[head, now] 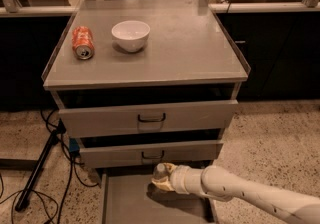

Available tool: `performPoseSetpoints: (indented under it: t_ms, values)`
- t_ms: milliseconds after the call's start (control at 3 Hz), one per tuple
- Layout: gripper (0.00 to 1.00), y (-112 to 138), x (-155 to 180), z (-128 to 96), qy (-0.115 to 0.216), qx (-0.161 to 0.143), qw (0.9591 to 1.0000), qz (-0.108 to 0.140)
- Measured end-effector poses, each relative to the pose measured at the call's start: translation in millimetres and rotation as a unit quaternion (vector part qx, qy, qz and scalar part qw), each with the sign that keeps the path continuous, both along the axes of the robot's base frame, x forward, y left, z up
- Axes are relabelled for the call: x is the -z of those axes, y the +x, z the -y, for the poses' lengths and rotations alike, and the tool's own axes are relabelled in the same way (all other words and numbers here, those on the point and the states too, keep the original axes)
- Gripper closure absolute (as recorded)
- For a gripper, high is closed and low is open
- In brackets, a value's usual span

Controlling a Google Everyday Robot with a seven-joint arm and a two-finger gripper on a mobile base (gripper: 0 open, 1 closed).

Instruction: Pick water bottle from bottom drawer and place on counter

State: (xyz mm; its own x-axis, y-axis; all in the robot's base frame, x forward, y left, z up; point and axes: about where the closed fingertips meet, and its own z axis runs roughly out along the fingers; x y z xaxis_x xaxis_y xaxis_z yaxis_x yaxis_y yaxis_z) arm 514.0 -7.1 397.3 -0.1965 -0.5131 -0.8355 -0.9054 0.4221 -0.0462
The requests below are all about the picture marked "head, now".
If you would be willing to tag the clear plastic water bottle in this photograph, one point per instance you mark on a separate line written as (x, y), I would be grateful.
(160, 173)

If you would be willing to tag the grey top drawer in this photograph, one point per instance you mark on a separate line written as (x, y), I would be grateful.
(122, 120)

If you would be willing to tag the black tripod leg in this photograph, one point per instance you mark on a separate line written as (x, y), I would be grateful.
(52, 140)

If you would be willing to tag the orange soda can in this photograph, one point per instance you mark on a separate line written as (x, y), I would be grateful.
(82, 43)

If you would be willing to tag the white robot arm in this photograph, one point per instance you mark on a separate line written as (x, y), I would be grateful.
(217, 183)

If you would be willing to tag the grey drawer cabinet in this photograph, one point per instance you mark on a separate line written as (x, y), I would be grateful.
(187, 58)

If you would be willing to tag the black middle drawer handle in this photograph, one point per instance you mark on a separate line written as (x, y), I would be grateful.
(152, 157)

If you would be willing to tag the grey bottom drawer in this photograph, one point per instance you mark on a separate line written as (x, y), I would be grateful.
(129, 197)

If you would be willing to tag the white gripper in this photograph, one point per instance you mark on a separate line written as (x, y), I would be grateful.
(179, 178)

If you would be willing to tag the grey drawer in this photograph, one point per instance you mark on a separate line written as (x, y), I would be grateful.
(130, 155)
(129, 197)
(122, 120)

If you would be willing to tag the black drawer handle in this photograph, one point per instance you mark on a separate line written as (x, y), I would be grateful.
(151, 119)
(152, 157)

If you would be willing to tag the white ceramic bowl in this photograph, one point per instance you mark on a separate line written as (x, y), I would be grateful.
(131, 35)

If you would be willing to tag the grey middle drawer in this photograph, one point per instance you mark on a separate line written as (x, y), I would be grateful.
(130, 155)

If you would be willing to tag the black top drawer handle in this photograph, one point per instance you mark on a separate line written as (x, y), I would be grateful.
(151, 119)

